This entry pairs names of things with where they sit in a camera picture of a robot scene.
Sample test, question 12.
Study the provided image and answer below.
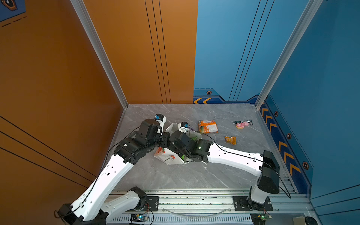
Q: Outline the orange snack packet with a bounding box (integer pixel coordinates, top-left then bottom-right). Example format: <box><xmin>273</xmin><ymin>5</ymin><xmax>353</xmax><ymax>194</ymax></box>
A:
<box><xmin>198</xmin><ymin>120</ymin><xmax>218</xmax><ymax>134</ymax></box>

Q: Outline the white paper bag with flowers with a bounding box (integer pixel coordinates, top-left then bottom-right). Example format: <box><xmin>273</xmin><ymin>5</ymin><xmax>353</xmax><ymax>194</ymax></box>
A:
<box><xmin>154</xmin><ymin>123</ymin><xmax>202</xmax><ymax>165</ymax></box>

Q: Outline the small orange wrapper packet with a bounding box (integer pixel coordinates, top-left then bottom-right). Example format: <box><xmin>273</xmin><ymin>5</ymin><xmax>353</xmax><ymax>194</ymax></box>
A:
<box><xmin>225</xmin><ymin>136</ymin><xmax>237</xmax><ymax>145</ymax></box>

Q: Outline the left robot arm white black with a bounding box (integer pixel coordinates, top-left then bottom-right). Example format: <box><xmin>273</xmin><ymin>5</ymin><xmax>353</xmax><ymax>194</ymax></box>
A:
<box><xmin>54</xmin><ymin>113</ymin><xmax>169</xmax><ymax>225</ymax></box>

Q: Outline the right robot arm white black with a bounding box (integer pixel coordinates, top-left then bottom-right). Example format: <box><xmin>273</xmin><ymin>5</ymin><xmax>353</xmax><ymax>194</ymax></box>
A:
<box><xmin>167</xmin><ymin>131</ymin><xmax>281</xmax><ymax>211</ymax></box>

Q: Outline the left green circuit board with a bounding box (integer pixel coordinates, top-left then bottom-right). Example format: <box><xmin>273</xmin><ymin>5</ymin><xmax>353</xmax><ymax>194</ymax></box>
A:
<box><xmin>129</xmin><ymin>214</ymin><xmax>149</xmax><ymax>225</ymax></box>

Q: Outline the green circuit board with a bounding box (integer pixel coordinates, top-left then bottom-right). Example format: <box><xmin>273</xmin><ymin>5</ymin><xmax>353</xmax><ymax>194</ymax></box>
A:
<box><xmin>129</xmin><ymin>214</ymin><xmax>149</xmax><ymax>225</ymax></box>
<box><xmin>257</xmin><ymin>214</ymin><xmax>272</xmax><ymax>221</ymax></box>

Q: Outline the right green circuit board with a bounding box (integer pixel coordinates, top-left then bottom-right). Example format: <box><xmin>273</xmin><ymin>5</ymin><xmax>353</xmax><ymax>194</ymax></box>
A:
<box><xmin>257</xmin><ymin>214</ymin><xmax>272</xmax><ymax>221</ymax></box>

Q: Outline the black round object bottom right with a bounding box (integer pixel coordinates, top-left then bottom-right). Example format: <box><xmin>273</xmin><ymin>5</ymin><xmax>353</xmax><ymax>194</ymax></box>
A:
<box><xmin>304</xmin><ymin>216</ymin><xmax>318</xmax><ymax>225</ymax></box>

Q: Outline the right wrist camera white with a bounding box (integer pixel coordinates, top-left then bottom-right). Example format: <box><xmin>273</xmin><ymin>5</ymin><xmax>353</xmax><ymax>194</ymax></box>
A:
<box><xmin>178</xmin><ymin>122</ymin><xmax>190</xmax><ymax>133</ymax></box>

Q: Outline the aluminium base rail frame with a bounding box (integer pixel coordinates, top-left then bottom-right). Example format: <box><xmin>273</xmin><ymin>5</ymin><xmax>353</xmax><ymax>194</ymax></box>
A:
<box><xmin>73</xmin><ymin>187</ymin><xmax>321</xmax><ymax>225</ymax></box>

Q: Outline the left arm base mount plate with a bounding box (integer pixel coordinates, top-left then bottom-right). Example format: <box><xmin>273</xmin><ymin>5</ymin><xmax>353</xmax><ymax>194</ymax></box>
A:
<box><xmin>134</xmin><ymin>196</ymin><xmax>159</xmax><ymax>212</ymax></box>

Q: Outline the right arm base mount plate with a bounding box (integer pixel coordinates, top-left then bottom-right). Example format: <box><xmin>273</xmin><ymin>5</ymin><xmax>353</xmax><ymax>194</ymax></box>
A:
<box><xmin>232</xmin><ymin>196</ymin><xmax>273</xmax><ymax>212</ymax></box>

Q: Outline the left aluminium corner post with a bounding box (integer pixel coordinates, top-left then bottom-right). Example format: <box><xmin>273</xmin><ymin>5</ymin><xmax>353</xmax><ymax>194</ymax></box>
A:
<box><xmin>69</xmin><ymin>0</ymin><xmax>129</xmax><ymax>109</ymax></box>

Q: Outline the aluminium corner post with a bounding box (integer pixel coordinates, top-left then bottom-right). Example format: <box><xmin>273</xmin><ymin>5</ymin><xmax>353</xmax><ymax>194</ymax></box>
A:
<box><xmin>69</xmin><ymin>0</ymin><xmax>129</xmax><ymax>109</ymax></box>
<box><xmin>255</xmin><ymin>0</ymin><xmax>323</xmax><ymax>110</ymax></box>

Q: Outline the right aluminium corner post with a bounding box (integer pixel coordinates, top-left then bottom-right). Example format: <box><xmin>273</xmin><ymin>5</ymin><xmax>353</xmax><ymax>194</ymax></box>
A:
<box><xmin>255</xmin><ymin>0</ymin><xmax>323</xmax><ymax>110</ymax></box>

